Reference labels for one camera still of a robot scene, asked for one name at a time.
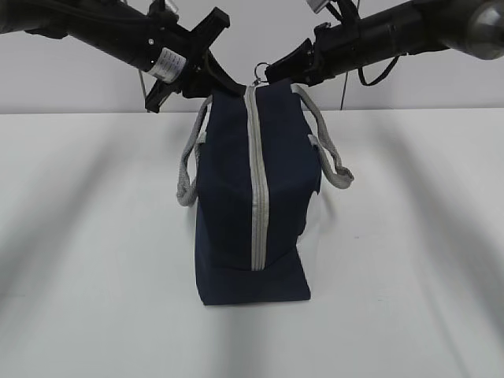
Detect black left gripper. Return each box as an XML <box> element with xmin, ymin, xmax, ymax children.
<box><xmin>66</xmin><ymin>7</ymin><xmax>246</xmax><ymax>113</ymax></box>

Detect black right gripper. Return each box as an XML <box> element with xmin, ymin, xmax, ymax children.
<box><xmin>265</xmin><ymin>9</ymin><xmax>417</xmax><ymax>86</ymax></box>

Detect metal zipper pull ring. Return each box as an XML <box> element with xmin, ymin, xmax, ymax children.
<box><xmin>251</xmin><ymin>61</ymin><xmax>272</xmax><ymax>86</ymax></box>

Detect navy blue lunch bag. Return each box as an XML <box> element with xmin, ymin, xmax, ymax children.
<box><xmin>176</xmin><ymin>80</ymin><xmax>354</xmax><ymax>306</ymax></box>

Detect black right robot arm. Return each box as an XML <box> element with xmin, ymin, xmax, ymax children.
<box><xmin>265</xmin><ymin>0</ymin><xmax>503</xmax><ymax>87</ymax></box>

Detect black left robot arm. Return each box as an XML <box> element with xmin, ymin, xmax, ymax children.
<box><xmin>1</xmin><ymin>1</ymin><xmax>245</xmax><ymax>113</ymax></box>

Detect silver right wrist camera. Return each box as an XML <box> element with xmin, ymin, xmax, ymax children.
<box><xmin>306</xmin><ymin>0</ymin><xmax>332</xmax><ymax>14</ymax></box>

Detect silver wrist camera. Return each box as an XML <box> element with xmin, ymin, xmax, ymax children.
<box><xmin>161</xmin><ymin>0</ymin><xmax>179</xmax><ymax>15</ymax></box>
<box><xmin>306</xmin><ymin>0</ymin><xmax>332</xmax><ymax>14</ymax></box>

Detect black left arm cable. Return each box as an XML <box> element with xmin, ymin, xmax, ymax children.
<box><xmin>137</xmin><ymin>70</ymin><xmax>153</xmax><ymax>115</ymax></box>

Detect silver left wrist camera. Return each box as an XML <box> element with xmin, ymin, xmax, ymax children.
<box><xmin>161</xmin><ymin>0</ymin><xmax>179</xmax><ymax>15</ymax></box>

